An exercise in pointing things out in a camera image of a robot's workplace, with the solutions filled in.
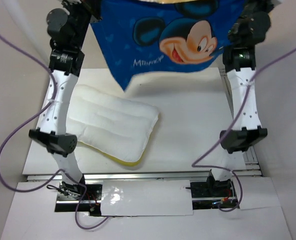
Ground white cover plate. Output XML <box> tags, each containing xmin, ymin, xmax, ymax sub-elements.
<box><xmin>100</xmin><ymin>180</ymin><xmax>193</xmax><ymax>217</ymax></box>

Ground aluminium side rail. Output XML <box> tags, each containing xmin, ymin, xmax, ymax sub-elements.
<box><xmin>219</xmin><ymin>67</ymin><xmax>261</xmax><ymax>170</ymax></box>

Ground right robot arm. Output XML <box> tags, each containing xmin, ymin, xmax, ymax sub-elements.
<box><xmin>211</xmin><ymin>0</ymin><xmax>274</xmax><ymax>155</ymax></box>

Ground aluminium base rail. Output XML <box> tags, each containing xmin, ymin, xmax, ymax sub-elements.
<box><xmin>27</xmin><ymin>169</ymin><xmax>262</xmax><ymax>182</ymax></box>

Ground Mickey Mouse pillowcase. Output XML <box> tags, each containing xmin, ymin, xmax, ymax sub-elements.
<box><xmin>92</xmin><ymin>0</ymin><xmax>244</xmax><ymax>89</ymax></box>

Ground white pillow yellow edge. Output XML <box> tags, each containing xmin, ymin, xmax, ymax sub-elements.
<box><xmin>66</xmin><ymin>85</ymin><xmax>159</xmax><ymax>167</ymax></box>

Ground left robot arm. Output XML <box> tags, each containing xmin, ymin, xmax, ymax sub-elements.
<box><xmin>29</xmin><ymin>0</ymin><xmax>102</xmax><ymax>197</ymax></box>

